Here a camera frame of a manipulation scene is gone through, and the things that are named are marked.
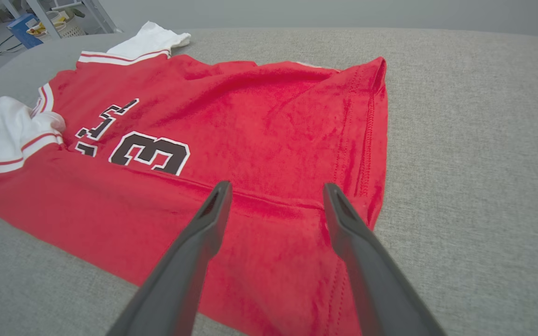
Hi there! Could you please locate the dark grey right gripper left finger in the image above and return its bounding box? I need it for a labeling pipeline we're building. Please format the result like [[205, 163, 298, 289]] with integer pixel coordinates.
[[106, 181, 234, 336]]

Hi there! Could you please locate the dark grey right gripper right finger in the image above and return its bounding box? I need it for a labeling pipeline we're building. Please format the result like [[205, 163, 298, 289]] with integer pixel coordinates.
[[323, 182, 447, 336]]

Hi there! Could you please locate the red and white jersey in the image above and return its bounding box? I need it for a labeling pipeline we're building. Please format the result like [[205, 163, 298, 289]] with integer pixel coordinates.
[[0, 21, 389, 336]]

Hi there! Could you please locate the grey fabric sofa cushion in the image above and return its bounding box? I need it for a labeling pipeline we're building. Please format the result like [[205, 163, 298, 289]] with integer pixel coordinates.
[[0, 27, 538, 336]]

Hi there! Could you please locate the white perforated waste basket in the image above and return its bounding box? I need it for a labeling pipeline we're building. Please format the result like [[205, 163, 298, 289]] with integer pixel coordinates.
[[40, 10, 86, 39]]

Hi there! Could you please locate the white partition board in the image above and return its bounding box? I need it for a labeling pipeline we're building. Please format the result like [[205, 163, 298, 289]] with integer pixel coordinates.
[[96, 0, 538, 39]]

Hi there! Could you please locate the blue cardboard box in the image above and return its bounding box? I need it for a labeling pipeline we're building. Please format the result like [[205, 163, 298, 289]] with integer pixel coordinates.
[[7, 13, 43, 49]]

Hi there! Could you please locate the white metal desk frame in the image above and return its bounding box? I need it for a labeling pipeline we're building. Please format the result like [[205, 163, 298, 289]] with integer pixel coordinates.
[[2, 0, 116, 39]]

